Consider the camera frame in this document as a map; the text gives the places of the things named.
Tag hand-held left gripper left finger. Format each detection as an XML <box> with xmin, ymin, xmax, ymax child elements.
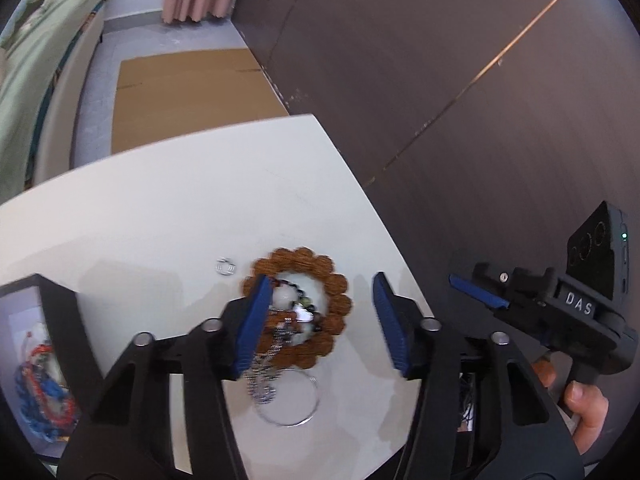
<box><xmin>57</xmin><ymin>274</ymin><xmax>274</xmax><ymax>480</ymax></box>

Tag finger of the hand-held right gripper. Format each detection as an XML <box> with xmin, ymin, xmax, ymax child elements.
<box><xmin>449</xmin><ymin>273</ymin><xmax>511</xmax><ymax>310</ymax></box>

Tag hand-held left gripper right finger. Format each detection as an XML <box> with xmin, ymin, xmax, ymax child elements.
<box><xmin>372</xmin><ymin>271</ymin><xmax>586</xmax><ymax>480</ymax></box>

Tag brown wooden bead bracelet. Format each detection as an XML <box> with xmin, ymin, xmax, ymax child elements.
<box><xmin>240</xmin><ymin>247</ymin><xmax>353</xmax><ymax>369</ymax></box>

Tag black jewelry box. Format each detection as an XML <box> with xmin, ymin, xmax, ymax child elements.
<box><xmin>0</xmin><ymin>273</ymin><xmax>103</xmax><ymax>467</ymax></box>

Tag person's right hand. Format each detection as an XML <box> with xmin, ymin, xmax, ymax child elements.
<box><xmin>531</xmin><ymin>352</ymin><xmax>610</xmax><ymax>456</ymax></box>

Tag thin silver bangle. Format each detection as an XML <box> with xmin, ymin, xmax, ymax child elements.
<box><xmin>254</xmin><ymin>369</ymin><xmax>321</xmax><ymax>429</ymax></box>

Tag flat brown cardboard sheet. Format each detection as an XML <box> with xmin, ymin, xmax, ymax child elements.
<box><xmin>110</xmin><ymin>48</ymin><xmax>291</xmax><ymax>154</ymax></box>

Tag bed with green cover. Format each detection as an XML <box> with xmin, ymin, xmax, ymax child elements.
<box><xmin>0</xmin><ymin>0</ymin><xmax>115</xmax><ymax>205</ymax></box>

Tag silver chain bracelet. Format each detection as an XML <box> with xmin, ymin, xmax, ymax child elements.
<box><xmin>244</xmin><ymin>327</ymin><xmax>293</xmax><ymax>404</ymax></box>

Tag dark bead bracelet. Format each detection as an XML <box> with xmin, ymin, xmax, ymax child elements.
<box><xmin>272</xmin><ymin>280</ymin><xmax>327</xmax><ymax>335</ymax></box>

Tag black cables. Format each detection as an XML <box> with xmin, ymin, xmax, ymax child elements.
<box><xmin>457</xmin><ymin>372</ymin><xmax>477</xmax><ymax>434</ymax></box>

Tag red bead necklace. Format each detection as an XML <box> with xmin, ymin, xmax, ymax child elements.
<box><xmin>22</xmin><ymin>342</ymin><xmax>77</xmax><ymax>432</ymax></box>

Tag beige bed frame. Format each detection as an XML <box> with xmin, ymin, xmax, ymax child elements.
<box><xmin>31</xmin><ymin>0</ymin><xmax>107</xmax><ymax>186</ymax></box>

